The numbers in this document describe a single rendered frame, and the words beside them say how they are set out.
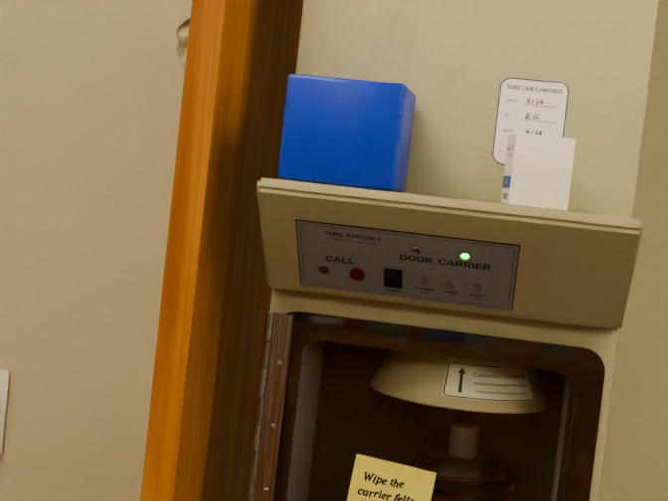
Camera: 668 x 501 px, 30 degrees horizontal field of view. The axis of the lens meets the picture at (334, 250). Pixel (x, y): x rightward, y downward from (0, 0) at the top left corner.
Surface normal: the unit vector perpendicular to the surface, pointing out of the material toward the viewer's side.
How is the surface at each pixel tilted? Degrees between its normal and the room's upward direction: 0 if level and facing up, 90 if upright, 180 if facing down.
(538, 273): 135
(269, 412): 90
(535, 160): 90
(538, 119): 90
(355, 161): 90
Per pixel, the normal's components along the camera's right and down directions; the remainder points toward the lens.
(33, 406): -0.15, 0.04
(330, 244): -0.18, 0.73
